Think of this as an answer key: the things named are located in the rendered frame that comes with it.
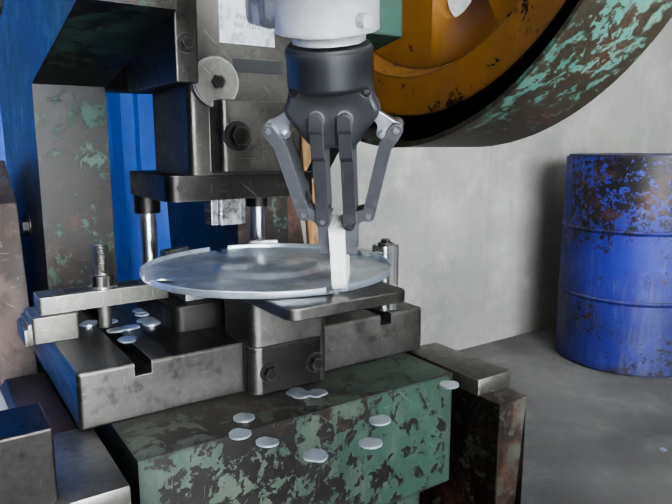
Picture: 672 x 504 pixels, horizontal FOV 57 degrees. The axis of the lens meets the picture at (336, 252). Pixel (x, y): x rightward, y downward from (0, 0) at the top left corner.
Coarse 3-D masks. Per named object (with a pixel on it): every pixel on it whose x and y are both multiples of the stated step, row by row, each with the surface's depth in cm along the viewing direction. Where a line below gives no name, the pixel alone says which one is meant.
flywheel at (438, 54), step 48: (432, 0) 97; (480, 0) 89; (528, 0) 78; (576, 0) 75; (384, 48) 108; (432, 48) 98; (480, 48) 86; (528, 48) 79; (384, 96) 104; (432, 96) 94; (480, 96) 88
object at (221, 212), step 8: (216, 200) 80; (224, 200) 80; (232, 200) 80; (240, 200) 81; (208, 208) 80; (216, 208) 80; (224, 208) 80; (232, 208) 80; (240, 208) 81; (208, 216) 81; (216, 216) 80; (224, 216) 80; (232, 216) 81; (240, 216) 81; (216, 224) 80; (224, 224) 80; (232, 224) 81
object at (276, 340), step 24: (360, 288) 64; (384, 288) 64; (240, 312) 69; (264, 312) 68; (288, 312) 56; (312, 312) 57; (336, 312) 58; (240, 336) 70; (264, 336) 68; (288, 336) 70; (312, 336) 72; (264, 360) 69; (288, 360) 70; (312, 360) 72; (264, 384) 69; (288, 384) 71
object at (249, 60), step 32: (224, 0) 70; (224, 32) 70; (256, 32) 72; (224, 64) 70; (256, 64) 73; (160, 96) 77; (192, 96) 69; (224, 96) 70; (256, 96) 74; (160, 128) 78; (192, 128) 70; (224, 128) 69; (256, 128) 71; (160, 160) 79; (192, 160) 71; (224, 160) 70; (256, 160) 72
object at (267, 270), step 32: (192, 256) 80; (224, 256) 80; (256, 256) 77; (288, 256) 77; (320, 256) 80; (160, 288) 63; (192, 288) 63; (224, 288) 63; (256, 288) 63; (288, 288) 63; (320, 288) 60; (352, 288) 62
